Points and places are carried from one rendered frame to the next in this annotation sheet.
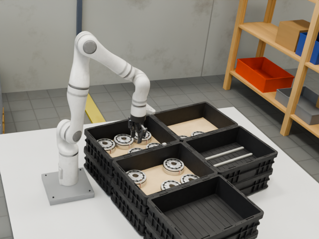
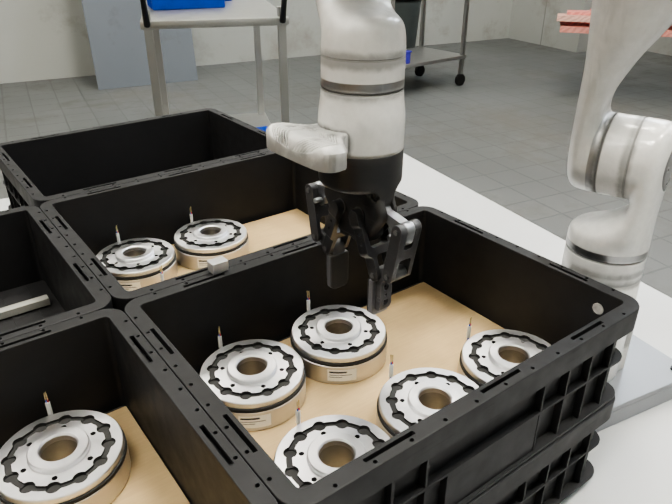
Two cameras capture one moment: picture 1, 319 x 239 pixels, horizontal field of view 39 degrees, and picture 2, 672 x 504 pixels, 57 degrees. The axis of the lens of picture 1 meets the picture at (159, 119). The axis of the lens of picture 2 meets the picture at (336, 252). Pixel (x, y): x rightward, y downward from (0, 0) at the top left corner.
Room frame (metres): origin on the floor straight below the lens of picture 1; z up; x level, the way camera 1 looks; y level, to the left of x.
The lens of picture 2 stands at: (2.44, 0.08, 1.24)
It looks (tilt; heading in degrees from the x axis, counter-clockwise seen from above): 28 degrees down; 180
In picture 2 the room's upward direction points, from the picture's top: straight up
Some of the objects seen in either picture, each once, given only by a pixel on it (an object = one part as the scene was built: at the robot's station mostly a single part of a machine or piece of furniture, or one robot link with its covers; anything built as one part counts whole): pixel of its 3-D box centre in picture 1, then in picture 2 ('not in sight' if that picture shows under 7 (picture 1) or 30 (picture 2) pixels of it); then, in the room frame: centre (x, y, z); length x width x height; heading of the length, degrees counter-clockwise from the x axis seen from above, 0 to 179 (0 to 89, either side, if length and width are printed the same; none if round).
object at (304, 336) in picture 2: (137, 153); (338, 331); (1.88, 0.09, 0.86); 0.10 x 0.10 x 0.01
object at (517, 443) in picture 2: (131, 145); (380, 357); (1.94, 0.13, 0.87); 0.40 x 0.30 x 0.11; 127
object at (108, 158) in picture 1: (131, 136); (382, 314); (1.94, 0.13, 0.92); 0.40 x 0.30 x 0.02; 127
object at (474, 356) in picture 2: (105, 144); (512, 359); (1.93, 0.26, 0.86); 0.10 x 0.10 x 0.01
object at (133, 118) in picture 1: (137, 120); (359, 188); (1.91, 0.10, 1.03); 0.08 x 0.08 x 0.09
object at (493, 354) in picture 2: (105, 143); (513, 356); (1.93, 0.26, 0.86); 0.05 x 0.05 x 0.01
